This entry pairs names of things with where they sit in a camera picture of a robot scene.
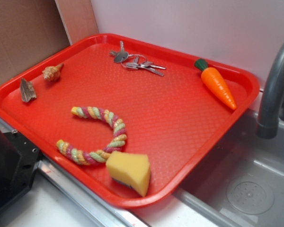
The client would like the tan spiral seashell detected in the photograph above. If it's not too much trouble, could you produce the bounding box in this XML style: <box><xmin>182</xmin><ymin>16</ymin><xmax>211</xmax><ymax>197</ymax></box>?
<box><xmin>42</xmin><ymin>63</ymin><xmax>64</xmax><ymax>81</ymax></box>

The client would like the grey sink faucet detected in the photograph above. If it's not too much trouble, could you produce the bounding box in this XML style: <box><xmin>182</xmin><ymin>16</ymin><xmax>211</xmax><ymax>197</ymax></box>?
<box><xmin>257</xmin><ymin>44</ymin><xmax>284</xmax><ymax>139</ymax></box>

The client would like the silver key bunch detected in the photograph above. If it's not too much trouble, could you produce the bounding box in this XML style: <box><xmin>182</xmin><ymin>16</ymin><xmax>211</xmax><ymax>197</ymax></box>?
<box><xmin>109</xmin><ymin>41</ymin><xmax>166</xmax><ymax>77</ymax></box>

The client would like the grey plastic sink basin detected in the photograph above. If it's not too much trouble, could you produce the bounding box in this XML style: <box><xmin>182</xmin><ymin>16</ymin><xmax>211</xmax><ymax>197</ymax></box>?
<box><xmin>174</xmin><ymin>111</ymin><xmax>284</xmax><ymax>227</ymax></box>

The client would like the red plastic tray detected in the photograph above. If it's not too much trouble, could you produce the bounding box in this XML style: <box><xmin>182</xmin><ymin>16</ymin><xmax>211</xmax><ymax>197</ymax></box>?
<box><xmin>0</xmin><ymin>34</ymin><xmax>259</xmax><ymax>209</ymax></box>

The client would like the multicolour braided rope toy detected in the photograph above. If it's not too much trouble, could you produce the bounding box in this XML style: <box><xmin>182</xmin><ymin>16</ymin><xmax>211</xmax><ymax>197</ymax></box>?
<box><xmin>56</xmin><ymin>106</ymin><xmax>127</xmax><ymax>166</ymax></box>

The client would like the yellow sponge wedge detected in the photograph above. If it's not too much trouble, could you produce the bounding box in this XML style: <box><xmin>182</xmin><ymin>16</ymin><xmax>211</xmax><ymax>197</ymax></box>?
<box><xmin>106</xmin><ymin>151</ymin><xmax>151</xmax><ymax>197</ymax></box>

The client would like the brown cardboard panel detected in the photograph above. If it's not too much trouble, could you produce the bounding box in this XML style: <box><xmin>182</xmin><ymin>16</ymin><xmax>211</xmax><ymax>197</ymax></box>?
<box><xmin>0</xmin><ymin>0</ymin><xmax>98</xmax><ymax>85</ymax></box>

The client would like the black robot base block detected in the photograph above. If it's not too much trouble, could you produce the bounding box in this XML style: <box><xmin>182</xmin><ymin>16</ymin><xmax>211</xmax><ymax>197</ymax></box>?
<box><xmin>0</xmin><ymin>130</ymin><xmax>41</xmax><ymax>213</ymax></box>

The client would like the orange toy carrot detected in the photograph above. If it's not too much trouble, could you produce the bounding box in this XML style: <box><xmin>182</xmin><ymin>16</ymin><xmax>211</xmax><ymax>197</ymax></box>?
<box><xmin>194</xmin><ymin>59</ymin><xmax>237</xmax><ymax>110</ymax></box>

